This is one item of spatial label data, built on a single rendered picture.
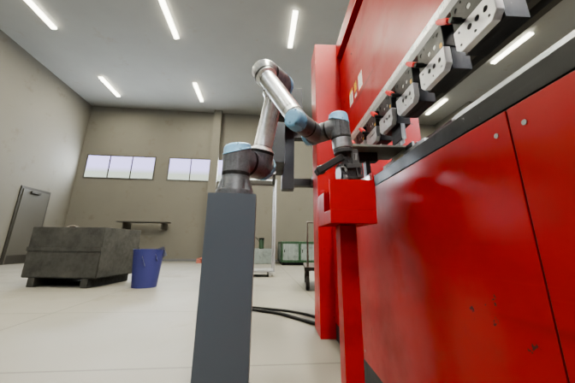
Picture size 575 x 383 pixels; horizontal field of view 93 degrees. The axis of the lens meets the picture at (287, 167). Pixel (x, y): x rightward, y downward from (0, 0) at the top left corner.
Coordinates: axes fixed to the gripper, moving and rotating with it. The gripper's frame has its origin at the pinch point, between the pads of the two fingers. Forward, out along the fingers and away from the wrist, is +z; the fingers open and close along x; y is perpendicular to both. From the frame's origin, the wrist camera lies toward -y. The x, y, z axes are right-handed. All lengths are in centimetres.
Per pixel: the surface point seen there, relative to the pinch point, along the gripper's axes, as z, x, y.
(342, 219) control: 5.7, -4.9, -2.9
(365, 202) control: 0.5, -4.9, 5.9
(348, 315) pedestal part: 36.3, 2.1, -2.9
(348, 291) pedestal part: 29.2, 2.1, -1.9
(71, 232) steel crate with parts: -25, 331, -297
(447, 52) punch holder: -42, -27, 31
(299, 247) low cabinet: 27, 777, 89
